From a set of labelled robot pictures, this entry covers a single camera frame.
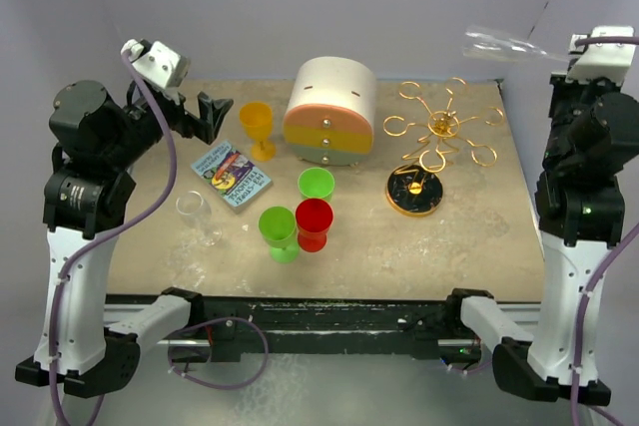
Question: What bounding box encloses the clear round wine glass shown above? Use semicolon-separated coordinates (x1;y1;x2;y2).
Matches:
176;191;222;246

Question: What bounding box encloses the clear ribbed flute glass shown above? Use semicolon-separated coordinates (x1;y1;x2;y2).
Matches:
462;25;570;63

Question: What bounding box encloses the gold wine glass rack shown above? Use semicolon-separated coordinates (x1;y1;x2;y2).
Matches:
382;77;505;217

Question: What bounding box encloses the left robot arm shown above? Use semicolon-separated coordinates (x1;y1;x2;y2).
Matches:
15;80;233;398

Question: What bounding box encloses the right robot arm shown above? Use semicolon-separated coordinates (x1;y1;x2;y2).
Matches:
443;74;638;406

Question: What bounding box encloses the yellow plastic goblet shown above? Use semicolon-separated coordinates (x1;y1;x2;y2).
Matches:
239;102;276;162

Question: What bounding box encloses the blue treehouse paperback book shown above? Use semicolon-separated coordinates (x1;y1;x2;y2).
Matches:
191;141;273;213

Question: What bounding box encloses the white round drawer cabinet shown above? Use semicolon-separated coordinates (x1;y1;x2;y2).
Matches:
283;56;377;166

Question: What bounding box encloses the green goblet near cabinet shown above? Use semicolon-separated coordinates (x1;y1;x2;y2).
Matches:
298;167;335;202

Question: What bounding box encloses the green goblet front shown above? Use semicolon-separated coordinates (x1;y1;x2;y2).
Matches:
259;206;300;263

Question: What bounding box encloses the red plastic goblet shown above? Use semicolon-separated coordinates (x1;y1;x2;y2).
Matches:
295;199;334;253

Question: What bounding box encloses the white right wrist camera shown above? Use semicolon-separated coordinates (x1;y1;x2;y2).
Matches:
566;26;638;87

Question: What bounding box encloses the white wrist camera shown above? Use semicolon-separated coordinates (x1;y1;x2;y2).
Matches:
566;26;638;87
121;39;191;104

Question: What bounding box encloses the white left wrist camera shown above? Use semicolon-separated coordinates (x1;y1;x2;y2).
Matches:
121;39;191;104

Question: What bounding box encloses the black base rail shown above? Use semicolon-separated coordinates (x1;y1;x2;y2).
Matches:
166;289;482;366

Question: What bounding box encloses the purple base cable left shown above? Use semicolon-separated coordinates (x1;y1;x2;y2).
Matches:
167;315;272;389

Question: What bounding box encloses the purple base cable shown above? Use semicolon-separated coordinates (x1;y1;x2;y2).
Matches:
446;340;500;377
167;315;272;389

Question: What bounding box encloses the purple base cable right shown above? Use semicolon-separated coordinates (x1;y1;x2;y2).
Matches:
446;340;500;377

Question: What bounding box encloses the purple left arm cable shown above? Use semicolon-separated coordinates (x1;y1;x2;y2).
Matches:
47;51;177;426

